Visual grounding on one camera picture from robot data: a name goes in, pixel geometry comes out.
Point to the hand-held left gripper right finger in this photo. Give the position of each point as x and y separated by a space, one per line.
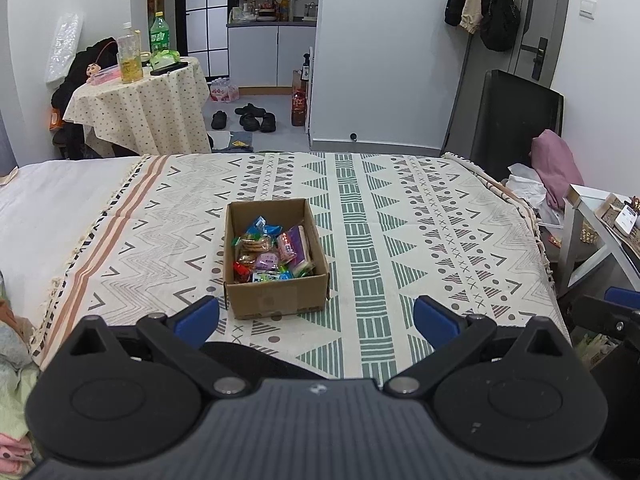
434 317

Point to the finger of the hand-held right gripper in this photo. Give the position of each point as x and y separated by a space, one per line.
595 312

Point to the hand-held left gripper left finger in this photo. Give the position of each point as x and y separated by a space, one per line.
200 314

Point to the red snack packet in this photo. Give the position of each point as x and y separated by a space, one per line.
242 274

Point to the orange biscuit packet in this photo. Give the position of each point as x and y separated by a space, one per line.
246 260

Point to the cardboard box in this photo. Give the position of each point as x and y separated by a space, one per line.
275 295

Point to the light purple snack packet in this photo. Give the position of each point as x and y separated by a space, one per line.
267 262

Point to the green-label round cake packet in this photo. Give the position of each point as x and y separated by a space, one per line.
257 245

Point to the blue green snack packet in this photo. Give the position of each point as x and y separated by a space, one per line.
264 226

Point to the large green snack packet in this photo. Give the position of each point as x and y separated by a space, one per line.
304 269

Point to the purple white cake packet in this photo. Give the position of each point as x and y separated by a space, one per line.
295 247

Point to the white side table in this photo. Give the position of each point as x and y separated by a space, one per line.
582 225

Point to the white plastic bag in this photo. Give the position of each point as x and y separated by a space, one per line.
525 185

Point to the pink cloth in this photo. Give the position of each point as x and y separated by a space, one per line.
557 165

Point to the small yellow packet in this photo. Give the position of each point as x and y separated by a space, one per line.
241 145

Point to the white bed sheet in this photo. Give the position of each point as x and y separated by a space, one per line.
55 200

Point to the pale folded clothes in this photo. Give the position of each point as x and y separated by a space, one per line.
12 360

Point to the black slipper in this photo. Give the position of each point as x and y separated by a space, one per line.
250 122
219 120
268 123
250 109

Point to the table with dotted tablecloth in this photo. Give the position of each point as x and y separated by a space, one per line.
140 110

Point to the pink bottle pack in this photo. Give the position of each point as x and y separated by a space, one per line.
224 91

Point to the brown bottle red label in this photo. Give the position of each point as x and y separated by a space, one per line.
298 105

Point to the flat black device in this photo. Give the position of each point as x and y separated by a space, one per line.
170 69

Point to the green tissue pack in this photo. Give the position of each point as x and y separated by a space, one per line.
165 60

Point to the pink box with doll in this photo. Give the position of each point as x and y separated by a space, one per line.
104 75

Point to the black clothing pile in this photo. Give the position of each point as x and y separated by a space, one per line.
70 90

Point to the yellow oil bottle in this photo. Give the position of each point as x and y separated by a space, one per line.
130 60

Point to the black spray bottle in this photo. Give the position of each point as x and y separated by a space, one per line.
305 67

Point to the white kitchen cabinet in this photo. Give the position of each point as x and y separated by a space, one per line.
272 55

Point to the green soda bottle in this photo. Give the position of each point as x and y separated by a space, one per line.
160 35

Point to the bubble wrap roll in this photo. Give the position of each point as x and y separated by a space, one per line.
64 47

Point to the black grid sliding door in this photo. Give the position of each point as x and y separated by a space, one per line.
207 10

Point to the hanging black bag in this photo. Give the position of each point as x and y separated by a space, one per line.
500 20

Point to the white light switch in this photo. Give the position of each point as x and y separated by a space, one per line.
588 7

